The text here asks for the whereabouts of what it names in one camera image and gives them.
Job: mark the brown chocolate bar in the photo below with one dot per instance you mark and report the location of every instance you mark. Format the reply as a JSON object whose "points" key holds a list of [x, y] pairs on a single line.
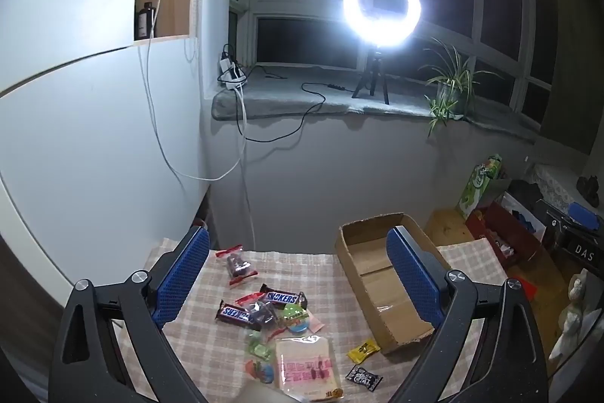
{"points": [[233, 313], [281, 297]]}

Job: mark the red box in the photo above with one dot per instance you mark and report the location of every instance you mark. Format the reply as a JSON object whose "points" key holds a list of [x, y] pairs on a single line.
{"points": [[514, 237]]}

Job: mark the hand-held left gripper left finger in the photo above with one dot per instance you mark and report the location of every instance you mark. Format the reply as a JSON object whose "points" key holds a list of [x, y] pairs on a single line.
{"points": [[184, 271]]}

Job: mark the black white candy packet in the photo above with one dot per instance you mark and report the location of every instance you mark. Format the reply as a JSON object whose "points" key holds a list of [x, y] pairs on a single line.
{"points": [[361, 378]]}

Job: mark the dark bottle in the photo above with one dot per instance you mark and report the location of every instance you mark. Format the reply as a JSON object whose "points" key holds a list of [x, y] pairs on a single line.
{"points": [[145, 23]]}

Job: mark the checked tablecloth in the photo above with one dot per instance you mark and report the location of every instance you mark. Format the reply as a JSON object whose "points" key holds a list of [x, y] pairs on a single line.
{"points": [[311, 271]]}

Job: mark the green candy packet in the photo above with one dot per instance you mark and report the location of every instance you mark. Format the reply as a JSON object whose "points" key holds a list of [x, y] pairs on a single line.
{"points": [[259, 348]]}

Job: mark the white power strip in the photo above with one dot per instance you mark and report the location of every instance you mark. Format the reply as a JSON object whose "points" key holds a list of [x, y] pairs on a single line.
{"points": [[231, 75]]}

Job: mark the bread packet pink label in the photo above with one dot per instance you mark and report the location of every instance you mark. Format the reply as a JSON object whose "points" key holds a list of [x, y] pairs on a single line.
{"points": [[306, 365]]}

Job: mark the clear colourful candy packet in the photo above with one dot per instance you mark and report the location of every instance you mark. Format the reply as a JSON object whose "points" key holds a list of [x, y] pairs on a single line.
{"points": [[259, 372]]}

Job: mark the clear date packet red ends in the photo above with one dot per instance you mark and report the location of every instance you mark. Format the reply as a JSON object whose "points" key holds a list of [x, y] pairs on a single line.
{"points": [[237, 266]]}

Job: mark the small dark figurine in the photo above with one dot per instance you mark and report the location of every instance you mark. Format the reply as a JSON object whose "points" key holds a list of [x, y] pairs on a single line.
{"points": [[589, 188]]}

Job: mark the clear nut packet red ends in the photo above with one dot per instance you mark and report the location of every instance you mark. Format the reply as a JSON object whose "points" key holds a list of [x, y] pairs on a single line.
{"points": [[262, 313]]}

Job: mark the green carton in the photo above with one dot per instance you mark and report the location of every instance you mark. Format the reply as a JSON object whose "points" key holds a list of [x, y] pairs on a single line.
{"points": [[479, 186]]}

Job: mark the white figurine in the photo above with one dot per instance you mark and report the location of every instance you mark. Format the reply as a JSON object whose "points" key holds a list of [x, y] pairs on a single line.
{"points": [[573, 322]]}

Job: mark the blue case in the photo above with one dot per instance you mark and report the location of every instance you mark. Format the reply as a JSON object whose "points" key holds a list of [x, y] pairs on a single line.
{"points": [[585, 214]]}

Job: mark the brown curtain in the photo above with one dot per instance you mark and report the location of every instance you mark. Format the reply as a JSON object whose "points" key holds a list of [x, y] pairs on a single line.
{"points": [[575, 53]]}

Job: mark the potted spider plant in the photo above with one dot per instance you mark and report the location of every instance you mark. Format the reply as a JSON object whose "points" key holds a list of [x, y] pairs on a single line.
{"points": [[446, 89]]}

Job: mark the window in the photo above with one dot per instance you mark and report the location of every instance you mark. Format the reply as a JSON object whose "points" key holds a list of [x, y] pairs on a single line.
{"points": [[250, 34]]}

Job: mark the white wardrobe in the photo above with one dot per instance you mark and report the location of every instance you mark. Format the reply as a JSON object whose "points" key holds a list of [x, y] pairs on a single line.
{"points": [[94, 124]]}

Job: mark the black lettered box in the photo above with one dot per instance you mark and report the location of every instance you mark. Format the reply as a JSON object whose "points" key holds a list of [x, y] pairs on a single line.
{"points": [[580, 249]]}

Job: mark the black tripod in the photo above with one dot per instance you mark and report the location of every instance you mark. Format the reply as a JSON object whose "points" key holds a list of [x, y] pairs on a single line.
{"points": [[373, 72]]}

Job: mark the cardboard box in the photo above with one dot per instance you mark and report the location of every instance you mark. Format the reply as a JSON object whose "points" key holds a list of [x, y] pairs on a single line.
{"points": [[368, 261]]}

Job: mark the dark brown snack packet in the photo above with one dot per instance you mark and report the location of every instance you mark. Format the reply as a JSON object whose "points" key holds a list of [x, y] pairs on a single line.
{"points": [[302, 303]]}

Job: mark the grey sill blanket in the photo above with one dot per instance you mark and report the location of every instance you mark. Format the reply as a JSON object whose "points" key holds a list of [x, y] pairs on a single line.
{"points": [[283, 101]]}

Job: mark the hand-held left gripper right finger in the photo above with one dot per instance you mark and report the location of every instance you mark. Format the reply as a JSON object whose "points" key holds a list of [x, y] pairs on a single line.
{"points": [[413, 275]]}

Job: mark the yellow candy packet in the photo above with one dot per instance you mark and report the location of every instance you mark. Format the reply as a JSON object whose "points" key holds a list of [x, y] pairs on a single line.
{"points": [[363, 351]]}

